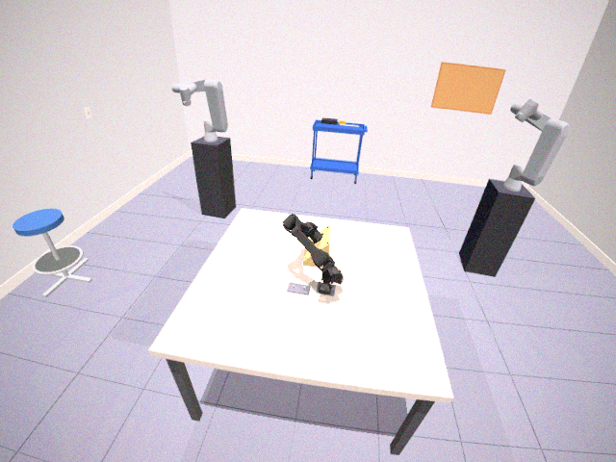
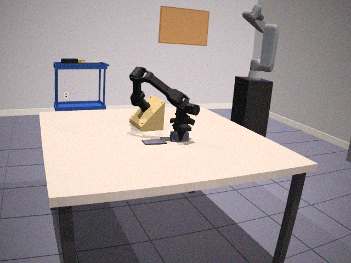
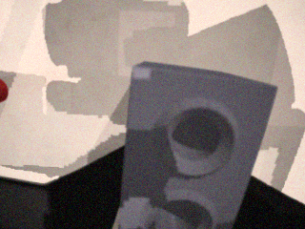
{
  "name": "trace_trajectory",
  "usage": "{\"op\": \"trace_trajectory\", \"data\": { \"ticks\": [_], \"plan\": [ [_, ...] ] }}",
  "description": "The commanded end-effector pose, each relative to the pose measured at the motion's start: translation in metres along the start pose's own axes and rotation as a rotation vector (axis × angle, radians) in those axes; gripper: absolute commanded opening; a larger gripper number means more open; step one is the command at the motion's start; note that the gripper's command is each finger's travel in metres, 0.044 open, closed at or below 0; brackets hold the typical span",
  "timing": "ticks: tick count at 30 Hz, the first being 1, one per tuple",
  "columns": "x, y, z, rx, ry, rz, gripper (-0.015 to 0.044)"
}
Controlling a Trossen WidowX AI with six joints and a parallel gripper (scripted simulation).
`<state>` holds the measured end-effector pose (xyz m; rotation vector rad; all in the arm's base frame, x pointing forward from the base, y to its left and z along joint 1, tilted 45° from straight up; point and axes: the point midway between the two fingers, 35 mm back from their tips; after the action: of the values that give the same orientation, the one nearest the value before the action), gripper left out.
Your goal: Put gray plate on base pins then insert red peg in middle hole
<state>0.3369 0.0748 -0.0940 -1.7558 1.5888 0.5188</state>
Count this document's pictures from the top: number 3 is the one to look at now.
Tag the red peg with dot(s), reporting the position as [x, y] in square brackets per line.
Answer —
[3, 91]

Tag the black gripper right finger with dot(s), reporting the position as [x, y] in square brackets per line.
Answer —
[264, 207]

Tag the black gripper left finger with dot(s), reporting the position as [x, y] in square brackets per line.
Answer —
[87, 198]

